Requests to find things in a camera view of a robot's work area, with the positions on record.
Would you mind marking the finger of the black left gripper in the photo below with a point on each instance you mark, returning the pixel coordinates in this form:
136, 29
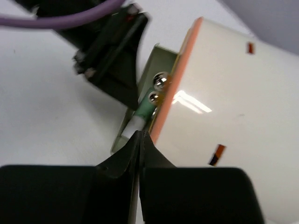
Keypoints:
107, 52

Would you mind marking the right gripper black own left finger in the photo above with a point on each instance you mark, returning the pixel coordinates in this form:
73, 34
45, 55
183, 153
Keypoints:
101, 194

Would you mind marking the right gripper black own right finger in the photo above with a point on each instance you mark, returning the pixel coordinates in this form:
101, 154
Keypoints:
176, 195

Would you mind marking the green white cosmetic tube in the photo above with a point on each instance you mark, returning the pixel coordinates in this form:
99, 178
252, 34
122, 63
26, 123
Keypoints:
142, 115

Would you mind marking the cream round drawer organizer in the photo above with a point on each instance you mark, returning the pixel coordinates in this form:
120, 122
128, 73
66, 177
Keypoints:
239, 98

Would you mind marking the yellow organizer drawer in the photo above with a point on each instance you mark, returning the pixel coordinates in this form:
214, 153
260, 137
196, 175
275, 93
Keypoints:
161, 81

